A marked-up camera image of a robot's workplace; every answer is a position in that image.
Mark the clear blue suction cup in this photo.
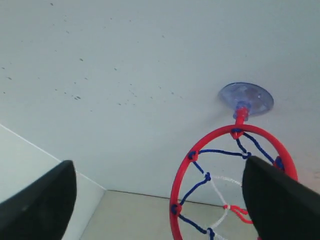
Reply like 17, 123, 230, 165
218, 82, 274, 121

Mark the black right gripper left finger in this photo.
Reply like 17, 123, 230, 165
0, 160, 76, 240

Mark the red mini basketball hoop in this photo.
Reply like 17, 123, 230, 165
169, 102, 298, 240

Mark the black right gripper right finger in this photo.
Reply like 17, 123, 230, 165
242, 156, 320, 240

